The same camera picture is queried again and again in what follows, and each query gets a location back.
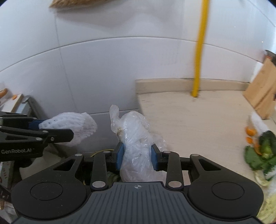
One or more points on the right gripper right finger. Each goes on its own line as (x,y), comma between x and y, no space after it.
(169,162)

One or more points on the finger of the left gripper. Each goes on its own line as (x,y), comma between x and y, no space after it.
(20,121)
(10,135)

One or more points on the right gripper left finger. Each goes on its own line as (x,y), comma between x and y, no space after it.
(103,162)

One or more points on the white foam fruit net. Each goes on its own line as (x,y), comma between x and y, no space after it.
(81,124)

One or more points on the clear plastic bag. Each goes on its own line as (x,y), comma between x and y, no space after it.
(134,131)

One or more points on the pale cabbage strips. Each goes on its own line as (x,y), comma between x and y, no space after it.
(267,211)

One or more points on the orange peel piece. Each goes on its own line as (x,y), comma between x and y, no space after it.
(250,131)
(249,140)

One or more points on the black trash bin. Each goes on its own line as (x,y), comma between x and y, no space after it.
(88,165)

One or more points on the small green leaf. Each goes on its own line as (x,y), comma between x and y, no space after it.
(254,161)

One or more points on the dark bok choy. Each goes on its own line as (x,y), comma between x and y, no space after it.
(267,144)

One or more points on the wooden knife block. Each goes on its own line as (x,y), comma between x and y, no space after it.
(260,93)

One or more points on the yellow vertical pipe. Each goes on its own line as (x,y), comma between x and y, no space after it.
(199,47)

